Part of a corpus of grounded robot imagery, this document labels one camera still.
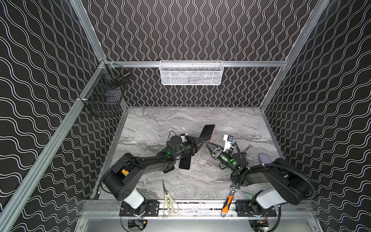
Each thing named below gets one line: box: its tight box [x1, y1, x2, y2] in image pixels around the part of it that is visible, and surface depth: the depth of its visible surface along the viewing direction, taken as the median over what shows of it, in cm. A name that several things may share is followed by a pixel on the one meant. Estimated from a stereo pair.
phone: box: [199, 124, 216, 143], surface depth 87 cm
